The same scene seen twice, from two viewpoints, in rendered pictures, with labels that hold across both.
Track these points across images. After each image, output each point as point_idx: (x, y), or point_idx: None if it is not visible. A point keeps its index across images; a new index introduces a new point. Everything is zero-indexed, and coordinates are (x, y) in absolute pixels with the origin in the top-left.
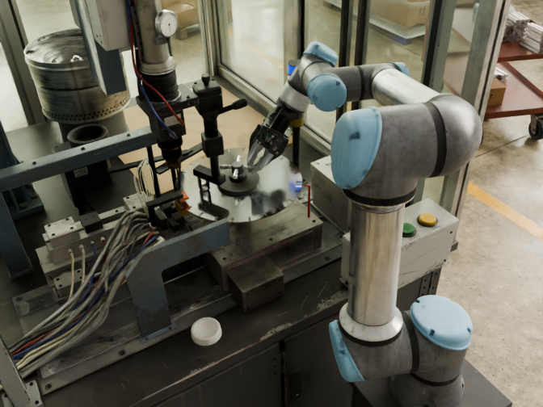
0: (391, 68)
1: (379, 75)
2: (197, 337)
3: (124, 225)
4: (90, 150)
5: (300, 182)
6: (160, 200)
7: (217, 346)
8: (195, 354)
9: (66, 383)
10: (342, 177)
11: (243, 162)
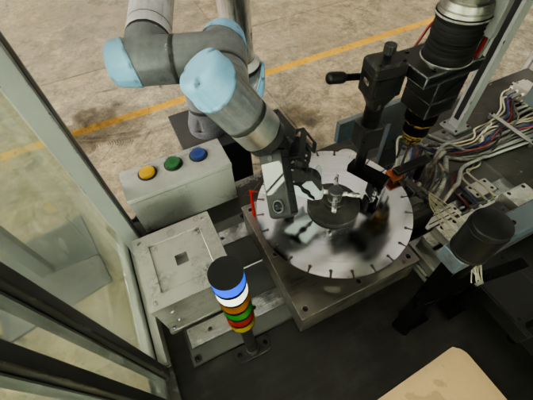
0: (134, 22)
1: (157, 17)
2: (351, 150)
3: (446, 171)
4: None
5: (258, 200)
6: (415, 160)
7: (336, 151)
8: (350, 147)
9: (432, 132)
10: None
11: (328, 240)
